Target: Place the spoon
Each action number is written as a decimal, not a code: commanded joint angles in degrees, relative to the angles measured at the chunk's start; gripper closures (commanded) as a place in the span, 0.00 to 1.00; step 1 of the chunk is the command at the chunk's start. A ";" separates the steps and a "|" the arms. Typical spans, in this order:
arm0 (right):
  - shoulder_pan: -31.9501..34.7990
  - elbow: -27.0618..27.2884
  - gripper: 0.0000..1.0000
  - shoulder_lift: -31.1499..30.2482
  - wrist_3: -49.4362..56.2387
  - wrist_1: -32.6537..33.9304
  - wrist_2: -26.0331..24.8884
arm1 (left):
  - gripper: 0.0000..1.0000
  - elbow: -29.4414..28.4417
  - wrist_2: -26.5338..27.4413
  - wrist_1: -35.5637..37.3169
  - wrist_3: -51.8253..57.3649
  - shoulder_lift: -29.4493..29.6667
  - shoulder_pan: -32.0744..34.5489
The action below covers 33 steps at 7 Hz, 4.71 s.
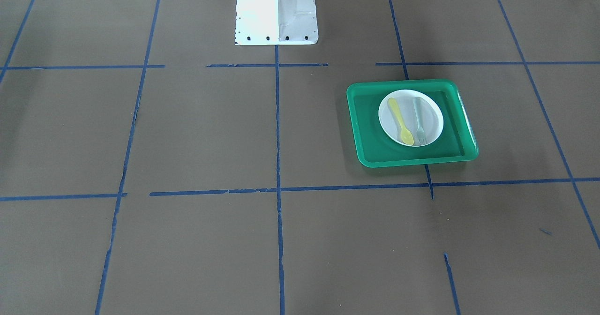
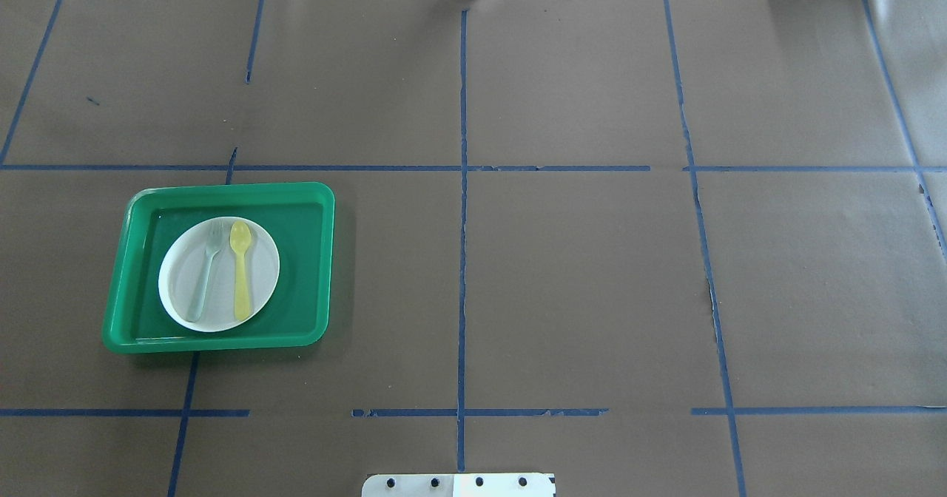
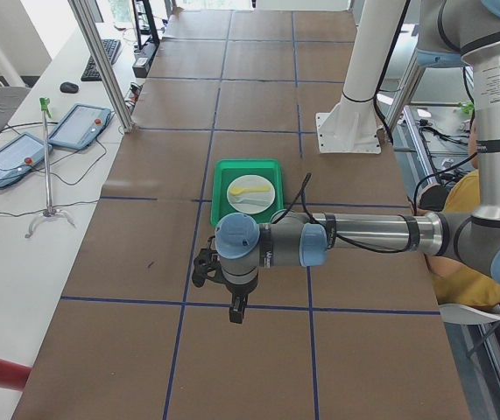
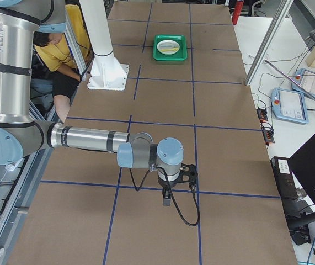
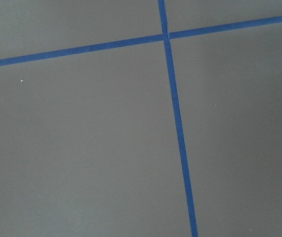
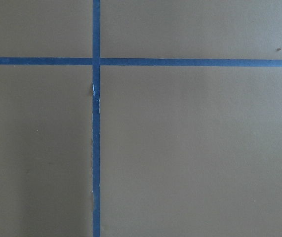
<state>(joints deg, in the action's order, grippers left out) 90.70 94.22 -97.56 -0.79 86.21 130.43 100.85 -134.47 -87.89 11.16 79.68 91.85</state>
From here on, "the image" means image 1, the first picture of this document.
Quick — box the yellow plastic spoon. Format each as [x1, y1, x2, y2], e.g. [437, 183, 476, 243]
[388, 97, 414, 146]

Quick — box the translucent grey plastic fork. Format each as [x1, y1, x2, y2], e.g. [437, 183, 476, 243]
[413, 97, 427, 146]

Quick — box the green plastic tray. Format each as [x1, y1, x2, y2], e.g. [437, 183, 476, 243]
[347, 79, 479, 168]

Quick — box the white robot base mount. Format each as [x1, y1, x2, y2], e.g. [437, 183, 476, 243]
[234, 0, 319, 45]

